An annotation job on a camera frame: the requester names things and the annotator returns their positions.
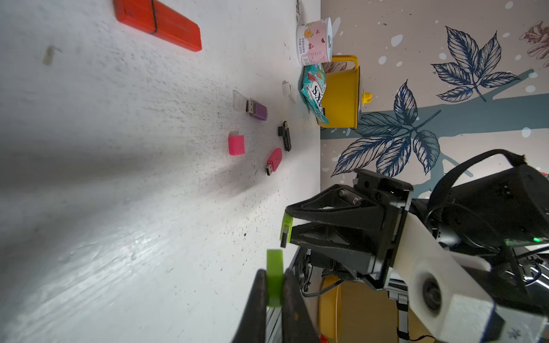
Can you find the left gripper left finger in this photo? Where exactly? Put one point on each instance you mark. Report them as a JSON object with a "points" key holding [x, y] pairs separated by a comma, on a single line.
{"points": [[252, 327]]}

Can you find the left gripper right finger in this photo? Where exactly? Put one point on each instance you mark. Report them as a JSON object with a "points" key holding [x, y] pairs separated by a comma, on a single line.
{"points": [[297, 326]]}

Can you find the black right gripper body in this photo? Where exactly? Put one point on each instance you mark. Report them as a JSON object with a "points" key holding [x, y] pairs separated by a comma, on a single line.
{"points": [[385, 220]]}

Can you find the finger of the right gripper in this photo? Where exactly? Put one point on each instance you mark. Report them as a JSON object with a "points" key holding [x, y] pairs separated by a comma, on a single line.
{"points": [[351, 248], [329, 206]]}

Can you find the green usb cap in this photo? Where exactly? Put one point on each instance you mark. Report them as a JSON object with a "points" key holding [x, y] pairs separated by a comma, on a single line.
{"points": [[275, 278]]}

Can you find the red usb drive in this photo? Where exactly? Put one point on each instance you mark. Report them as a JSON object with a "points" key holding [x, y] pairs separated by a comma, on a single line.
{"points": [[157, 19]]}

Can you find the green usb drive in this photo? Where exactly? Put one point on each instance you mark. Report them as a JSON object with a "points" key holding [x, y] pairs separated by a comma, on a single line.
{"points": [[286, 229]]}

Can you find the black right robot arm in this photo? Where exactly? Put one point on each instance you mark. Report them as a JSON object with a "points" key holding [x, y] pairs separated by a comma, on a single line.
{"points": [[490, 217]]}

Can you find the pink usb drive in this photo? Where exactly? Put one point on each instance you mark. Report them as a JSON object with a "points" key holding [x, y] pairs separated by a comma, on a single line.
{"points": [[274, 161]]}

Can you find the black usb drive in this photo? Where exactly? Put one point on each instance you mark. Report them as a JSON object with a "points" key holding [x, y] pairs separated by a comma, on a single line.
{"points": [[284, 132]]}

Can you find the pink usb cap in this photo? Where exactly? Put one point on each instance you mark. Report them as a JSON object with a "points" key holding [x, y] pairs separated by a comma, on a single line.
{"points": [[236, 144]]}

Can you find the purple usb drive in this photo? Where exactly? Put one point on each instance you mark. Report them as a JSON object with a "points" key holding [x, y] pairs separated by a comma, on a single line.
{"points": [[256, 110]]}

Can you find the clear usb cap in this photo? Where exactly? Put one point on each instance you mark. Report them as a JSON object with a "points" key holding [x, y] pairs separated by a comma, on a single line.
{"points": [[239, 102]]}

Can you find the yellow toy pot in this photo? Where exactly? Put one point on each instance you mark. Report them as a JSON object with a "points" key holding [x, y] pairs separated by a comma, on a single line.
{"points": [[343, 97]]}

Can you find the green candy packet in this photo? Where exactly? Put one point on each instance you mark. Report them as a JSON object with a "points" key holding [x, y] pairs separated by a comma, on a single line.
{"points": [[313, 89]]}

